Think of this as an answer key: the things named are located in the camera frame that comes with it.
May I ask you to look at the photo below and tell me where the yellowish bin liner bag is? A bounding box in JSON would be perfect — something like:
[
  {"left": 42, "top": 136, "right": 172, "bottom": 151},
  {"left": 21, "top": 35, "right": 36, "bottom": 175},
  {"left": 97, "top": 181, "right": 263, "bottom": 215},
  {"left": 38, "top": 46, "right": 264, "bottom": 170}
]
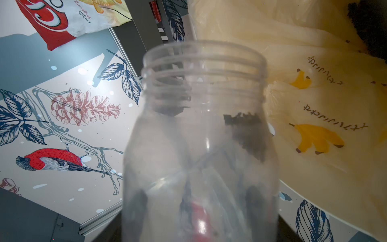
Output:
[{"left": 188, "top": 1, "right": 387, "bottom": 242}]

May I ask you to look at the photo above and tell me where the glass jar with tea leaves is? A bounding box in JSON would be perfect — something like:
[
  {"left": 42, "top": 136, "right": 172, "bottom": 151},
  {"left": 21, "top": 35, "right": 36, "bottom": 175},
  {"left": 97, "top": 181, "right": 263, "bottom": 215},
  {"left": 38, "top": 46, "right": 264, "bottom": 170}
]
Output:
[{"left": 122, "top": 41, "right": 279, "bottom": 242}]

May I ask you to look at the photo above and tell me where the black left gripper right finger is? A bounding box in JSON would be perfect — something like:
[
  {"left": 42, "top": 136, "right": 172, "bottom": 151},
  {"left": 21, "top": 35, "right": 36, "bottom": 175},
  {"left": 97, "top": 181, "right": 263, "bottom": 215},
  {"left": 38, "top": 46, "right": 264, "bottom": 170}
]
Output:
[{"left": 223, "top": 113, "right": 267, "bottom": 162}]

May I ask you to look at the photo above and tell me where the Chuba cassava chips bag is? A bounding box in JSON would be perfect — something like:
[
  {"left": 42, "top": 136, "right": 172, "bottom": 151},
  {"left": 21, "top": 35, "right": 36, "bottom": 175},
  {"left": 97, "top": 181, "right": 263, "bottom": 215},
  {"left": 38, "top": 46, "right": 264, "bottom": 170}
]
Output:
[{"left": 16, "top": 0, "right": 132, "bottom": 50}]

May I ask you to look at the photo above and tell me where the black wall basket shelf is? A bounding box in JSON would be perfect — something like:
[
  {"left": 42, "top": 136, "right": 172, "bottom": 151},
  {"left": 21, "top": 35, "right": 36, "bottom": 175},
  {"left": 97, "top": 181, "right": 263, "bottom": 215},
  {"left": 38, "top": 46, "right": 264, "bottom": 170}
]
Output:
[{"left": 110, "top": 0, "right": 173, "bottom": 77}]

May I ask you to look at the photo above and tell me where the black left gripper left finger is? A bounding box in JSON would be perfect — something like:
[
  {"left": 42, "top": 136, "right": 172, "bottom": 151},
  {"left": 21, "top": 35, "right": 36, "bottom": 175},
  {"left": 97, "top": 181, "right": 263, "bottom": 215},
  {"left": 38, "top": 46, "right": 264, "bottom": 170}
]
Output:
[{"left": 151, "top": 76, "right": 190, "bottom": 117}]

